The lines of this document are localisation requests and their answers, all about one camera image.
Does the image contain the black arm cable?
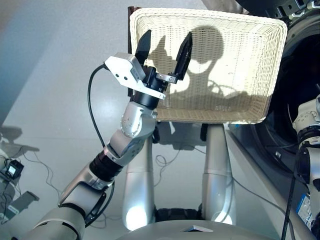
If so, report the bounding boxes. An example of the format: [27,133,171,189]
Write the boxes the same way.
[84,63,116,228]
[281,144,305,240]

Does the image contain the silver robot torso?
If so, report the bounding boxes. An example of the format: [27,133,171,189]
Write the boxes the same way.
[113,207,281,240]

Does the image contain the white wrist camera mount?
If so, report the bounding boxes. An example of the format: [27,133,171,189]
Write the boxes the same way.
[103,51,167,100]

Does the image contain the pale woven basket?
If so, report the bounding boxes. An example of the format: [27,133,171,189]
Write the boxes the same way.
[128,7,288,125]

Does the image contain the thin grey floor cable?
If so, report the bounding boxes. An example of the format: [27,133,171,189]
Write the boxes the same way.
[153,147,208,187]

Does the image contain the small blue machine sticker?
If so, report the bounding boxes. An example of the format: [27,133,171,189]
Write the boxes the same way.
[295,193,315,232]

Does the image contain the round glass washing machine door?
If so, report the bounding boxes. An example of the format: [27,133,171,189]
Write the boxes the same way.
[201,0,278,17]

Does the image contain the small black device with screen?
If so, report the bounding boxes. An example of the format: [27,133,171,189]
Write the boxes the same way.
[4,159,25,180]

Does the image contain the grey washing machine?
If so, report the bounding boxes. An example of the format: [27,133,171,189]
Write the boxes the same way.
[224,0,320,240]

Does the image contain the grey flat strip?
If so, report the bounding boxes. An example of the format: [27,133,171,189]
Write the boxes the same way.
[4,191,40,221]

